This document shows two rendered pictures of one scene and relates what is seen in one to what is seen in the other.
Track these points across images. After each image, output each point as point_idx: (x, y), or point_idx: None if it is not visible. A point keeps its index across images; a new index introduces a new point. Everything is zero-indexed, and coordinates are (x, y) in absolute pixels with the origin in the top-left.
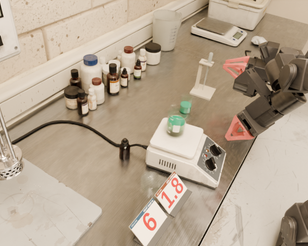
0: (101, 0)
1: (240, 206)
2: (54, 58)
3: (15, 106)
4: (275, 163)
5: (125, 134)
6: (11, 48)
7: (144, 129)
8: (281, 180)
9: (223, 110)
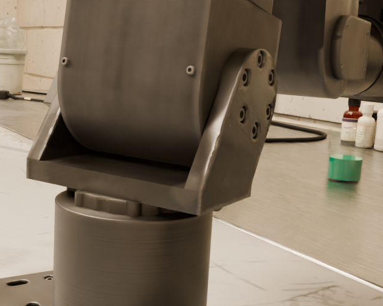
0: None
1: (27, 153)
2: None
3: (338, 105)
4: (61, 189)
5: (275, 147)
6: None
7: (284, 154)
8: (11, 180)
9: (335, 204)
